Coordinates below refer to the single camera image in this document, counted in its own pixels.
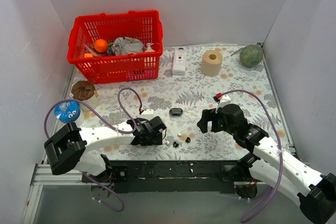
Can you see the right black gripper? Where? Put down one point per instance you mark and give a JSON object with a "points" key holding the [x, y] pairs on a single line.
{"points": [[208, 120]]}

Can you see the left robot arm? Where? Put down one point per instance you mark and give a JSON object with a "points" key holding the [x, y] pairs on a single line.
{"points": [[71, 148]]}

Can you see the white rectangular box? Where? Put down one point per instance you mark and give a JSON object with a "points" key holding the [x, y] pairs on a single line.
{"points": [[179, 62]]}

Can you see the floral table mat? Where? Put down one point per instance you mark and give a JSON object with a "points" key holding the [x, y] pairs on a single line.
{"points": [[250, 88]]}

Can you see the beige toilet paper roll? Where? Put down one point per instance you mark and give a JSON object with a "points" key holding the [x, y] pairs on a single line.
{"points": [[211, 63]]}

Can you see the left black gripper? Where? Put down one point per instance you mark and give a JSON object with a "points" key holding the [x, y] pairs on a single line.
{"points": [[158, 128]]}

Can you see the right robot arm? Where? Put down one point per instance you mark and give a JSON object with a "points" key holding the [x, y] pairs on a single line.
{"points": [[309, 189]]}

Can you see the black earbud charging case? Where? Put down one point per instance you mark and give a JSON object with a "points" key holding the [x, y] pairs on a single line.
{"points": [[176, 112]]}

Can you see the clear plastic bag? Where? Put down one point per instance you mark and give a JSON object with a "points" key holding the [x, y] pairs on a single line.
{"points": [[89, 48]]}

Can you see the orange small block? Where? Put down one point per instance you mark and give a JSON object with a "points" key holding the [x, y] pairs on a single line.
{"points": [[88, 55]]}

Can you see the green melon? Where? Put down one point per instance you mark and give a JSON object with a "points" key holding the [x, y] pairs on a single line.
{"points": [[251, 55]]}

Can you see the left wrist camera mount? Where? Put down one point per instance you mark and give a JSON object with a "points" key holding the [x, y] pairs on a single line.
{"points": [[147, 114]]}

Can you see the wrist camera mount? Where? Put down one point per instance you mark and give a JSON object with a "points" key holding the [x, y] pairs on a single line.
{"points": [[222, 100], [147, 114]]}

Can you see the red plastic shopping basket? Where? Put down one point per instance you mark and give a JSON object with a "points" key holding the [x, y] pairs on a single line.
{"points": [[144, 25]]}

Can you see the crumpled grey cloth bag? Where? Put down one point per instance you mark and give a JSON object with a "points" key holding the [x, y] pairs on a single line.
{"points": [[127, 45]]}

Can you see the brown lid cream cup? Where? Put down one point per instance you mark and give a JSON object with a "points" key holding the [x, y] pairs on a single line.
{"points": [[86, 92]]}

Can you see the white pump bottle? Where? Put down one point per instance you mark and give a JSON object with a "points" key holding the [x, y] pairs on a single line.
{"points": [[149, 47]]}

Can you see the blue lid white container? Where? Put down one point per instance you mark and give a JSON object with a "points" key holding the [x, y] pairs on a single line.
{"points": [[68, 112]]}

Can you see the black base bar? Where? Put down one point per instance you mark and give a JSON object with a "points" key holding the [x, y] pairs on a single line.
{"points": [[225, 177]]}

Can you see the orange fruit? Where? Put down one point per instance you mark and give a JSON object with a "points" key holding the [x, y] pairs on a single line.
{"points": [[101, 45]]}

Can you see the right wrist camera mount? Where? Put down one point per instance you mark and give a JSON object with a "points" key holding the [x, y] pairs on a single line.
{"points": [[222, 100]]}

